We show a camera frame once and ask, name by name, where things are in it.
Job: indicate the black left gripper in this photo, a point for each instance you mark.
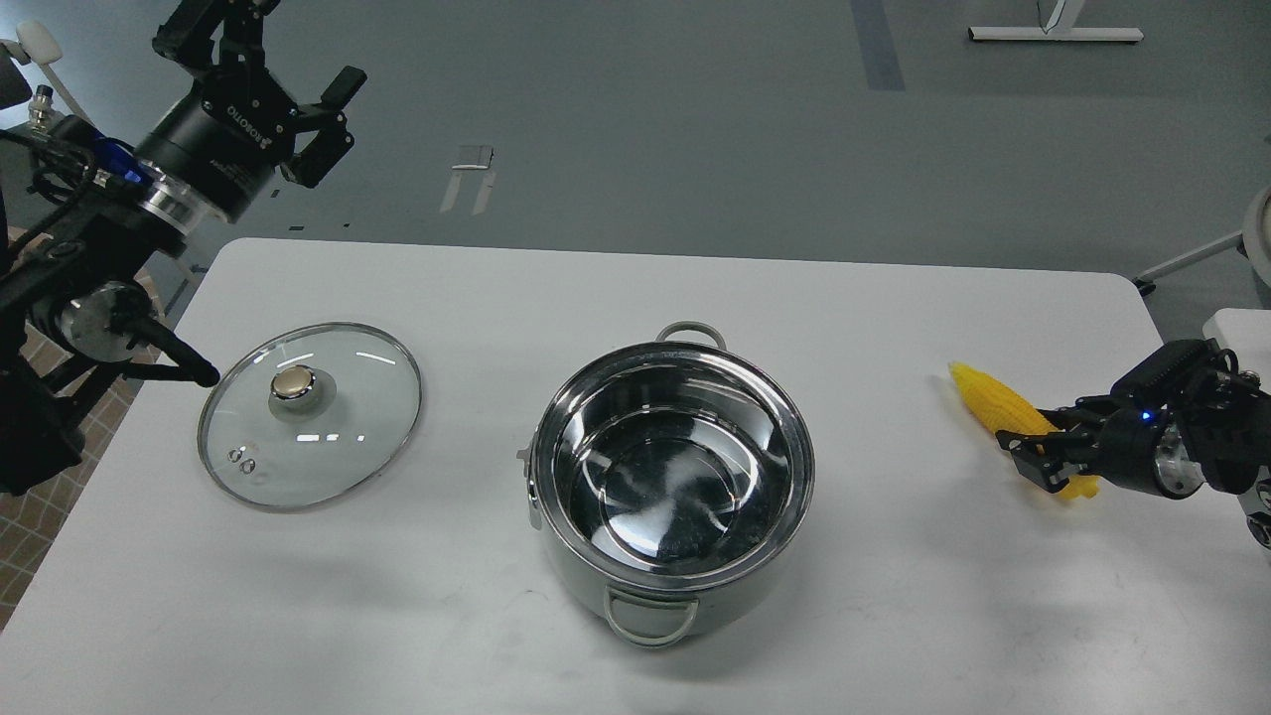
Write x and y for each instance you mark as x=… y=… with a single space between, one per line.
x=221 y=139

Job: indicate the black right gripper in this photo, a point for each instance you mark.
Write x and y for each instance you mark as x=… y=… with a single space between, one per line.
x=1125 y=452

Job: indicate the yellow toy corn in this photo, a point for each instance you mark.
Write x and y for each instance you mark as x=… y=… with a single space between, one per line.
x=996 y=406

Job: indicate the glass pot lid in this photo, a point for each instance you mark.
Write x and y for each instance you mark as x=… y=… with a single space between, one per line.
x=311 y=415

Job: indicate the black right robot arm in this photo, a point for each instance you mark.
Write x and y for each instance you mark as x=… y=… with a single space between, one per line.
x=1185 y=417

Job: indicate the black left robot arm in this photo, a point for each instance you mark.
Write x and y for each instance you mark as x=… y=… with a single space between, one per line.
x=75 y=318

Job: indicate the stainless steel pot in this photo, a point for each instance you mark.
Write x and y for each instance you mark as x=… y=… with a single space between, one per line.
x=667 y=478

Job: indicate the white desk foot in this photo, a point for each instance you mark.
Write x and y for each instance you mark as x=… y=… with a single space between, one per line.
x=1060 y=27

